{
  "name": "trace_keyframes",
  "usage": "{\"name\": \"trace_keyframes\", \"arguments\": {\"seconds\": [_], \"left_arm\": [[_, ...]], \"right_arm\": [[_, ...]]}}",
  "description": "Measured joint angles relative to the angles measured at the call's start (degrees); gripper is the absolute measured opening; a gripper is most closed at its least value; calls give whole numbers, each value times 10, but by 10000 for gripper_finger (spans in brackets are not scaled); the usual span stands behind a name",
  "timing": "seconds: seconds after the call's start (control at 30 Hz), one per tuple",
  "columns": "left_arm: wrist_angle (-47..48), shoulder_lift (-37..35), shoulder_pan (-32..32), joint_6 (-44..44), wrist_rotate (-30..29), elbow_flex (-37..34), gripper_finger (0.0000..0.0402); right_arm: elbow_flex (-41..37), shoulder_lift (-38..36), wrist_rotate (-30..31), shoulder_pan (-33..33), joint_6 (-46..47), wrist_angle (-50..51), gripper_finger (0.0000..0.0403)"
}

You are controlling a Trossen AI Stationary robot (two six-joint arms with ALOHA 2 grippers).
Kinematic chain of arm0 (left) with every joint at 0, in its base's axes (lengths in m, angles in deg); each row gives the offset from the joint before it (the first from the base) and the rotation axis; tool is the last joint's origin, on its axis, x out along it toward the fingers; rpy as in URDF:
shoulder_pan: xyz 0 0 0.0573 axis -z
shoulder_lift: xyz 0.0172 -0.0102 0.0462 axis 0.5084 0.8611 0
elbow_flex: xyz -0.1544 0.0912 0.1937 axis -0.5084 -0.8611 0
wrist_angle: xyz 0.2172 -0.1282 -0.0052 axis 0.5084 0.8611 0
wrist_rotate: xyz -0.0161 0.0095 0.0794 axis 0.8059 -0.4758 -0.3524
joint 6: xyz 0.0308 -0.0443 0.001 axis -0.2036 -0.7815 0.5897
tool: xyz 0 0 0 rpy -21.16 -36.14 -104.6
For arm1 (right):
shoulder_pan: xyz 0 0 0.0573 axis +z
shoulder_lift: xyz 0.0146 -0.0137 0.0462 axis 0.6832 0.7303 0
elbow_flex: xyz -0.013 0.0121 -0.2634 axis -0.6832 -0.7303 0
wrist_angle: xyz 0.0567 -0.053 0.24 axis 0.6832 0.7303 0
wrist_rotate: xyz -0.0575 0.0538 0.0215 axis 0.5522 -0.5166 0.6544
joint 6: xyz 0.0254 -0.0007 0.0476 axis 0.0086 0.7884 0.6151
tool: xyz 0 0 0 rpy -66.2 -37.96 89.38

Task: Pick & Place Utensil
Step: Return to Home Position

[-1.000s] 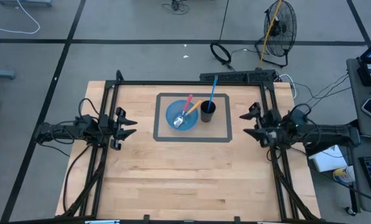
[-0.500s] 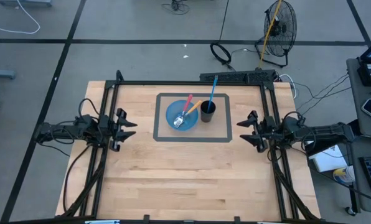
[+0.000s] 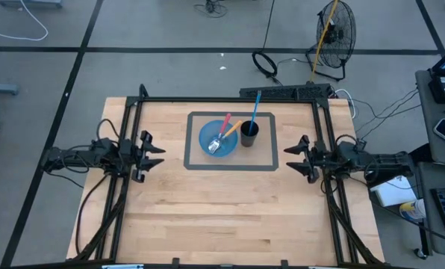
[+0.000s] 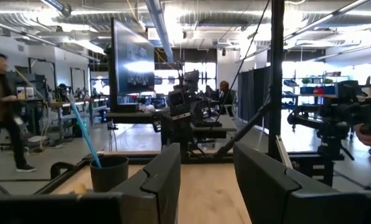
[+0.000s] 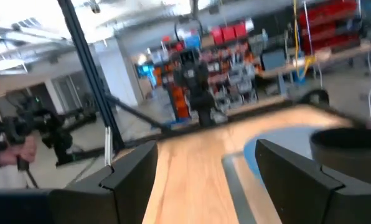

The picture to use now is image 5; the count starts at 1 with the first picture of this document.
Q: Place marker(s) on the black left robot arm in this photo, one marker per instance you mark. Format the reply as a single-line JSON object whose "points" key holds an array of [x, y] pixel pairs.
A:
{"points": [[198, 87]]}

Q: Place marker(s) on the rack with red bins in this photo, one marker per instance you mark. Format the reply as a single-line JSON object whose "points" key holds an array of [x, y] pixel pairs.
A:
{"points": [[328, 18]]}

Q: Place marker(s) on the blue translucent plastic bowl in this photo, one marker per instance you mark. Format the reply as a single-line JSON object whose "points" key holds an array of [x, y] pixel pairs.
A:
{"points": [[282, 140]]}

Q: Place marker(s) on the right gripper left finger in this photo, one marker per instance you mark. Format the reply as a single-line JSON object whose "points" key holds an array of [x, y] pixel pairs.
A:
{"points": [[95, 205]]}

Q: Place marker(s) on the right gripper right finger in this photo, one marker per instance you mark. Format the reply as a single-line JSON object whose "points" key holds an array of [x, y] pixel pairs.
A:
{"points": [[313, 202]]}

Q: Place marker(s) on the shelf with orange bins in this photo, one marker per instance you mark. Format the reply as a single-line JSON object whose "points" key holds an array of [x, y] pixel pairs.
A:
{"points": [[232, 77]]}

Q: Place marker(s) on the black cylindrical cup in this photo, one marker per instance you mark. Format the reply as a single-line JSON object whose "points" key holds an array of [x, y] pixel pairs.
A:
{"points": [[344, 155]]}

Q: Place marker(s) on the person's hand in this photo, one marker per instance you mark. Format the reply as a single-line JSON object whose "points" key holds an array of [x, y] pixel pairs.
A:
{"points": [[17, 152]]}

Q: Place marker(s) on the long workbench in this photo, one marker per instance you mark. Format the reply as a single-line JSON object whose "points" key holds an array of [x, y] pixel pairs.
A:
{"points": [[344, 53]]}

